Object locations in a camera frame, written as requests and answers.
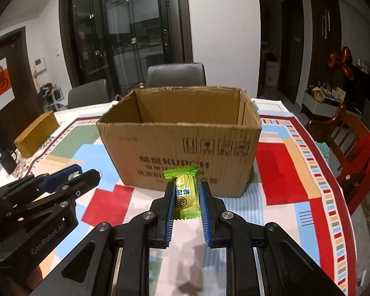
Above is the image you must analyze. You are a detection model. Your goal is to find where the white cube shelf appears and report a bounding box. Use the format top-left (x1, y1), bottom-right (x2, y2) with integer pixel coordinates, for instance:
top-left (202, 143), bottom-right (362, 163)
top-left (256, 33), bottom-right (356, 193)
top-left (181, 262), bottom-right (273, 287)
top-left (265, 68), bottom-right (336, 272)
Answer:
top-left (38, 83), bottom-right (64, 105)

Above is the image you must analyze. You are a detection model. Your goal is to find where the brown cardboard box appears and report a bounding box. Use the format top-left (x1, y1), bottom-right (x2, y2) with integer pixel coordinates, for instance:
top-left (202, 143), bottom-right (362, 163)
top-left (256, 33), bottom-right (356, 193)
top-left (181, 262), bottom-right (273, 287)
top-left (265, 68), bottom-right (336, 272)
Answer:
top-left (95, 86), bottom-right (263, 198)

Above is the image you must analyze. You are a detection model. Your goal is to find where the red foil balloon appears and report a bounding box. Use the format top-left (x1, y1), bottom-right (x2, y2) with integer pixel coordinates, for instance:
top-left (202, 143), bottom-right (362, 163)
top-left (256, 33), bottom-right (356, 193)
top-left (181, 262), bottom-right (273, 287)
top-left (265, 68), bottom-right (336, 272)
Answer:
top-left (328, 46), bottom-right (355, 81)

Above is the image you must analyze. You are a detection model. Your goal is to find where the black framed glass sliding door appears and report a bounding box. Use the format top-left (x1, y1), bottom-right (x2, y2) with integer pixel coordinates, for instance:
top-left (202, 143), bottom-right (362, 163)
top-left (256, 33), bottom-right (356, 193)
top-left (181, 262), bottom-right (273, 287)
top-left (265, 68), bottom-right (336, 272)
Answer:
top-left (59, 0), bottom-right (193, 99)

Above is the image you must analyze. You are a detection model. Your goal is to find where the brown wooden chair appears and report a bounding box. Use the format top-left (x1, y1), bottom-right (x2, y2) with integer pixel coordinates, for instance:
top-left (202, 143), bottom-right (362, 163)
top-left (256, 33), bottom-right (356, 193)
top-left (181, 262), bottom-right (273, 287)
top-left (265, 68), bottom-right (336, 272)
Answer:
top-left (305, 104), bottom-right (370, 215)

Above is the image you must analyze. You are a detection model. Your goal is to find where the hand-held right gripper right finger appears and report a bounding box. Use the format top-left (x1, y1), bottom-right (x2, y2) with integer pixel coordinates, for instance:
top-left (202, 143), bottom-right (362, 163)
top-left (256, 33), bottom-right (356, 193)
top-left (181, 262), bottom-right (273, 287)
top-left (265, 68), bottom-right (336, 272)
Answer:
top-left (198, 181), bottom-right (347, 296)

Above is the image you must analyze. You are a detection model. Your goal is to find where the dark wooden cabinet door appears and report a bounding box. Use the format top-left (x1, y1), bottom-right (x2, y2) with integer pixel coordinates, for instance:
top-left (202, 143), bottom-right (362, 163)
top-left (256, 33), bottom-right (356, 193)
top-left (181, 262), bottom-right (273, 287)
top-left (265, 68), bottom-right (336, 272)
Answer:
top-left (307, 0), bottom-right (341, 99)

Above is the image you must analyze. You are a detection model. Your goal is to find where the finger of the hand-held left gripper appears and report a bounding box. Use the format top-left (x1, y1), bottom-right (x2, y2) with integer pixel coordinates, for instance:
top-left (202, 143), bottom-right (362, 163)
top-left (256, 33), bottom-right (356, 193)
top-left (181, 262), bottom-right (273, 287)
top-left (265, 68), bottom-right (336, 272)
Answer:
top-left (6, 169), bottom-right (102, 222)
top-left (0, 164), bottom-right (83, 204)

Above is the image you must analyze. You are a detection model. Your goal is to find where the black mug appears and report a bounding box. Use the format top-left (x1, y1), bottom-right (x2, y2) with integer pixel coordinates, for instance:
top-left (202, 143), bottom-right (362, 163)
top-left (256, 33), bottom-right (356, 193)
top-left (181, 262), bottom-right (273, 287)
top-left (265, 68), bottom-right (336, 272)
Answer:
top-left (0, 148), bottom-right (18, 175)

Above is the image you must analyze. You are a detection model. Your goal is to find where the grey upholstered chair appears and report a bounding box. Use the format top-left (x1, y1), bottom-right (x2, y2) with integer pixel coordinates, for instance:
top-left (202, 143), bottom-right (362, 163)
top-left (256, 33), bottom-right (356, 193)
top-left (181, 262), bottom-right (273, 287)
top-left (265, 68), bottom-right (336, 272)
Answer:
top-left (68, 78), bottom-right (109, 110)
top-left (146, 62), bottom-right (207, 88)

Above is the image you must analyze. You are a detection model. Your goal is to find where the dark sideboard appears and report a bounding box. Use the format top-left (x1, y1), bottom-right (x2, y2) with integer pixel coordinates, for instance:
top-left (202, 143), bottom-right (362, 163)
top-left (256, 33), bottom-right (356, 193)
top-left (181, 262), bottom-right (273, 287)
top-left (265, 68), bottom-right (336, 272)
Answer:
top-left (351, 65), bottom-right (370, 108)

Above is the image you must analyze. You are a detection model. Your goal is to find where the green yellow snack packet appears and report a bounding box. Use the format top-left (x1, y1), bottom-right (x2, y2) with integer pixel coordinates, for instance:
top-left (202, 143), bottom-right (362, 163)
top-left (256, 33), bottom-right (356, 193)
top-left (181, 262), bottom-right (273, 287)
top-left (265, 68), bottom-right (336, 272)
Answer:
top-left (163, 165), bottom-right (201, 220)

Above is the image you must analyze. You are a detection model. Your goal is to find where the red and white door poster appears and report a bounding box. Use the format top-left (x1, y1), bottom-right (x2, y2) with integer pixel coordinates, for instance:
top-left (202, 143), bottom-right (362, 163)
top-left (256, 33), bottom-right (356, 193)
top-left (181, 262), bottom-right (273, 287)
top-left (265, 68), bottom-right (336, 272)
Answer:
top-left (0, 56), bottom-right (17, 111)

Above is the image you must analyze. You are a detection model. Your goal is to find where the white box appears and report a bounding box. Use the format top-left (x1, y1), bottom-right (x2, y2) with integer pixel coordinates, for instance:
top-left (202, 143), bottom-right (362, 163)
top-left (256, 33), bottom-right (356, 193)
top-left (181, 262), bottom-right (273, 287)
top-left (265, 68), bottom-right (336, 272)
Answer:
top-left (265, 60), bottom-right (279, 87)

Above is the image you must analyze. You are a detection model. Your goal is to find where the teal cloth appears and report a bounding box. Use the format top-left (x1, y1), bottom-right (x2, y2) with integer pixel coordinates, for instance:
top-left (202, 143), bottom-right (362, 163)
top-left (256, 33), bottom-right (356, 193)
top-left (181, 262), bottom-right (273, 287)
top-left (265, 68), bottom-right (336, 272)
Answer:
top-left (314, 140), bottom-right (330, 161)

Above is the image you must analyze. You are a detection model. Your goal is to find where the white side table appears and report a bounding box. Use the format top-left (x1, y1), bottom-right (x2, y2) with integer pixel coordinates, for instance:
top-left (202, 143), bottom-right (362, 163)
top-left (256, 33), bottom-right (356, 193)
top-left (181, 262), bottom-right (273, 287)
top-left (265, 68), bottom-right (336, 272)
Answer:
top-left (302, 91), bottom-right (340, 118)

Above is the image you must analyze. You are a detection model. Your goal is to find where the woven lidded basket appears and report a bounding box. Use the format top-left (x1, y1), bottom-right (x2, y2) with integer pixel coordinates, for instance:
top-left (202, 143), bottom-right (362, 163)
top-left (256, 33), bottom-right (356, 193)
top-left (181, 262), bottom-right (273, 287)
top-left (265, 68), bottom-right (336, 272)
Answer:
top-left (14, 110), bottom-right (60, 158)

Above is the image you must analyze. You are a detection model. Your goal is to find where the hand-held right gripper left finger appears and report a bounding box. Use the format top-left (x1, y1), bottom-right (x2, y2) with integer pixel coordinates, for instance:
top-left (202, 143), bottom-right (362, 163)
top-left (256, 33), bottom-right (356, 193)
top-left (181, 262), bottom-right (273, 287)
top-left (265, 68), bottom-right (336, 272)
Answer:
top-left (28, 181), bottom-right (177, 296)

